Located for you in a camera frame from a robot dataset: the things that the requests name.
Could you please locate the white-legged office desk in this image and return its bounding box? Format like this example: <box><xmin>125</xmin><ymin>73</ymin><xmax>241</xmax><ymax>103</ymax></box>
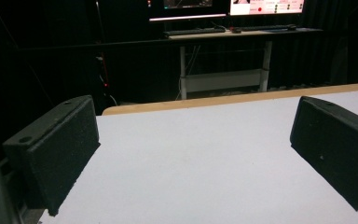
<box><xmin>167</xmin><ymin>27</ymin><xmax>324</xmax><ymax>101</ymax></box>

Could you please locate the long black keyboard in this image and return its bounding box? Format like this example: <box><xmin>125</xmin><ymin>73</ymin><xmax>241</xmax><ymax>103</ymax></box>
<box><xmin>163</xmin><ymin>27</ymin><xmax>227</xmax><ymax>37</ymax></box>

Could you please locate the slim black keyboard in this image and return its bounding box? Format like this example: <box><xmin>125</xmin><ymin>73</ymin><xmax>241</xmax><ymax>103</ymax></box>
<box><xmin>241</xmin><ymin>23</ymin><xmax>297</xmax><ymax>32</ymax></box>

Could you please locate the dark computer monitor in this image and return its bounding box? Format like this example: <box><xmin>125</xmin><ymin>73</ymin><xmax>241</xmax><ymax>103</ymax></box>
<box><xmin>147</xmin><ymin>0</ymin><xmax>230</xmax><ymax>22</ymax></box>

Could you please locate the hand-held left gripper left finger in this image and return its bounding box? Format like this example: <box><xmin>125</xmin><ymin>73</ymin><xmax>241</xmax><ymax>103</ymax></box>
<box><xmin>2</xmin><ymin>94</ymin><xmax>102</xmax><ymax>217</ymax></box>

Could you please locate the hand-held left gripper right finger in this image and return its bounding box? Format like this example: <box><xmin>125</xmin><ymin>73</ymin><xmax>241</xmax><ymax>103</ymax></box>
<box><xmin>289</xmin><ymin>95</ymin><xmax>358</xmax><ymax>212</ymax></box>

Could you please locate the bright white-screen computer monitor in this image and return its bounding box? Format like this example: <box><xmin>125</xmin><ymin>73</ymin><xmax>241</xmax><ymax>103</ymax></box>
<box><xmin>228</xmin><ymin>0</ymin><xmax>306</xmax><ymax>17</ymax></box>

